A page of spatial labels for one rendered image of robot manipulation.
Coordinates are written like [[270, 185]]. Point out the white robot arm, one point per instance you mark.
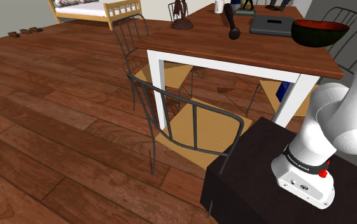
[[314, 130]]

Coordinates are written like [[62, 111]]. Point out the wooden table with white legs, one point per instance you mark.
[[203, 43]]

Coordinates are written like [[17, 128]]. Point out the brown figurine on round base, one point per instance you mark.
[[182, 24]]

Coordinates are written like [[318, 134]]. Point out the dark robot stand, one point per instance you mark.
[[252, 186]]

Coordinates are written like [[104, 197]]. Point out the black pepper mill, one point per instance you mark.
[[231, 21]]

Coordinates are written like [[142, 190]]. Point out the blue box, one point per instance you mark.
[[283, 91]]

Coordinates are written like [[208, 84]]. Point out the white cup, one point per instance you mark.
[[218, 6]]

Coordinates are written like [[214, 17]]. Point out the dark statue on green base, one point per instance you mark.
[[245, 11]]

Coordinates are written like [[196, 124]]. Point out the grey flat box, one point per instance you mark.
[[269, 27]]

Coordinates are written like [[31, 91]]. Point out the wooden bed with white mattress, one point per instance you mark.
[[82, 10]]

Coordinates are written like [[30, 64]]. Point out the dark grey slanted object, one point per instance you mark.
[[276, 8]]

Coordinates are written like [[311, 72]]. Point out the dark bowl with red inside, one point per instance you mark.
[[314, 35]]

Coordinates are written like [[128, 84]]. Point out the small brown block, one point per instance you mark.
[[25, 31], [36, 29], [13, 34]]

